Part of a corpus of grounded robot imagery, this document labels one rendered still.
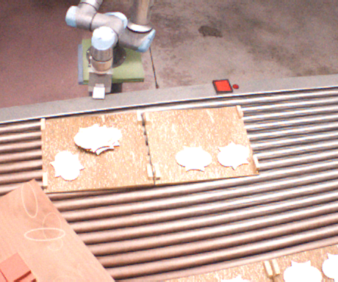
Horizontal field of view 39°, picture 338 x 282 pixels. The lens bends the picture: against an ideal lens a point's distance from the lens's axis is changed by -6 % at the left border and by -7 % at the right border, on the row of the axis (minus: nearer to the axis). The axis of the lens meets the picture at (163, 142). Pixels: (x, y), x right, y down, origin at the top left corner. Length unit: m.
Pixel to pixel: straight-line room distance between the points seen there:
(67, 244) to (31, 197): 0.22
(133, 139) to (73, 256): 0.60
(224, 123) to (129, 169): 0.46
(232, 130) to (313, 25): 2.53
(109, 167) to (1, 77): 1.90
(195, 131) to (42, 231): 0.77
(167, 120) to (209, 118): 0.17
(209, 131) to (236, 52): 1.91
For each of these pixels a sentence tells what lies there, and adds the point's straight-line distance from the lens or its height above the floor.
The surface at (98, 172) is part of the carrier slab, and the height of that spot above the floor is 0.94.
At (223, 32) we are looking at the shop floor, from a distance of 4.07.
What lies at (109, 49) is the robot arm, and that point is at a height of 1.35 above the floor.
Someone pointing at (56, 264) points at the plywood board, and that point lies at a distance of 1.60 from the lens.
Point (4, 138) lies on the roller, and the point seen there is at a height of 0.92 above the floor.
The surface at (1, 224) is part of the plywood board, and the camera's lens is 1.70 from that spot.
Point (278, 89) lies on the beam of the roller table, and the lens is 2.35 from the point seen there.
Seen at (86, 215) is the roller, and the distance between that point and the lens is 1.82.
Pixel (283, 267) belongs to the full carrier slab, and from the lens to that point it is 1.80.
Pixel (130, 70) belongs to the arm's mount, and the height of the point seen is 0.90.
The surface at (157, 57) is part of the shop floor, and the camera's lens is 3.73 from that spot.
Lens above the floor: 2.49
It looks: 51 degrees down
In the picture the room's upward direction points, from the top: 8 degrees clockwise
